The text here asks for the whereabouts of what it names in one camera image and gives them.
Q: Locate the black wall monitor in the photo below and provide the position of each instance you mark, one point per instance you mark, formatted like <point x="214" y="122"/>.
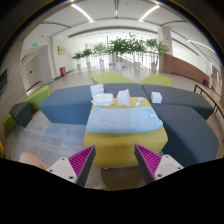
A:
<point x="3" y="80"/>

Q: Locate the folded white towel upright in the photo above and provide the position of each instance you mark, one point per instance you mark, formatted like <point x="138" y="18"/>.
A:
<point x="123" y="97"/>

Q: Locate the blue-grey left sofa block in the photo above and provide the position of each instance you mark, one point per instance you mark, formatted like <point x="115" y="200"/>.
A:
<point x="68" y="106"/>

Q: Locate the dark grey cube stool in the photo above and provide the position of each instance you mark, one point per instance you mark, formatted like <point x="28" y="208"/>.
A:
<point x="21" y="112"/>

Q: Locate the blue-grey sofa block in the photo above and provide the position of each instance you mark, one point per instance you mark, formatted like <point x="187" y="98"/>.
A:
<point x="190" y="139"/>
<point x="68" y="106"/>

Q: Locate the blue-grey back right sofa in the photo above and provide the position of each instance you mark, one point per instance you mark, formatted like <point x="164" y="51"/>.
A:
<point x="175" y="96"/>

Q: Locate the red fire extinguisher box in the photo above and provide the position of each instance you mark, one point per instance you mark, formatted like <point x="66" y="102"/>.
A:
<point x="63" y="71"/>

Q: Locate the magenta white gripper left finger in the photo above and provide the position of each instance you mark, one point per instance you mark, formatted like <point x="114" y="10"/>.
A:
<point x="75" y="168"/>

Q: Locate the green ottoman back left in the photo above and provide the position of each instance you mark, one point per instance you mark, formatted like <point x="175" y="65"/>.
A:
<point x="110" y="77"/>

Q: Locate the green ottoman back right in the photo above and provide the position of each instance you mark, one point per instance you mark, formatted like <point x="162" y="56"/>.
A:
<point x="155" y="79"/>

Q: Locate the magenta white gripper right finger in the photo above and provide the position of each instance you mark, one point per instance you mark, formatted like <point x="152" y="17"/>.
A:
<point x="155" y="166"/>

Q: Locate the person knee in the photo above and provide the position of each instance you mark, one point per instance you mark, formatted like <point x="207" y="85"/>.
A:
<point x="31" y="159"/>

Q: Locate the green bench left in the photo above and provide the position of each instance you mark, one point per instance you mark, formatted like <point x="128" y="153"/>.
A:
<point x="35" y="99"/>

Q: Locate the potted plant centre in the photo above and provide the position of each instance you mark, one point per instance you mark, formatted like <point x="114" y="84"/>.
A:
<point x="117" y="48"/>

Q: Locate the potted plant right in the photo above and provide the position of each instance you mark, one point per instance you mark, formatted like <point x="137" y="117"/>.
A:
<point x="155" y="48"/>

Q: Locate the light blue towel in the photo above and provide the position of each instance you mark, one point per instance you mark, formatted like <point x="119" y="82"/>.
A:
<point x="122" y="121"/>

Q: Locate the yellow wall picture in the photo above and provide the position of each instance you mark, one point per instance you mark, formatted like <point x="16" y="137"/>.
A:
<point x="61" y="50"/>

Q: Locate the green ottoman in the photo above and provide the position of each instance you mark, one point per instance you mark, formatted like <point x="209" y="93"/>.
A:
<point x="110" y="77"/>
<point x="155" y="79"/>

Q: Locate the potted plant far left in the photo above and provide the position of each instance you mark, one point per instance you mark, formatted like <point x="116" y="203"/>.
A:
<point x="77" y="57"/>

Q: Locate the stack of white towels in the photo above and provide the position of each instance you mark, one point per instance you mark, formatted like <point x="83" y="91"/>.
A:
<point x="97" y="89"/>

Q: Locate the blue-grey right sofa block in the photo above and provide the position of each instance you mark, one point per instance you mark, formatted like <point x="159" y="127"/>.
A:
<point x="190" y="139"/>

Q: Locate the yellow ottoman table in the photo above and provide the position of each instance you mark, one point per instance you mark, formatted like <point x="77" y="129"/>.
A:
<point x="117" y="150"/>

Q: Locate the small white bottle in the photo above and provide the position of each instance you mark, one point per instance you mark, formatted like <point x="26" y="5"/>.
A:
<point x="139" y="102"/>

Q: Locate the potted plant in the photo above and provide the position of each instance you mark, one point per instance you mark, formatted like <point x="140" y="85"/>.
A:
<point x="77" y="57"/>
<point x="117" y="48"/>
<point x="155" y="48"/>

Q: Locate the white folded towel on sofa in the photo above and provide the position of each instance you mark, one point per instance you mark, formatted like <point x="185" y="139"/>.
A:
<point x="156" y="97"/>

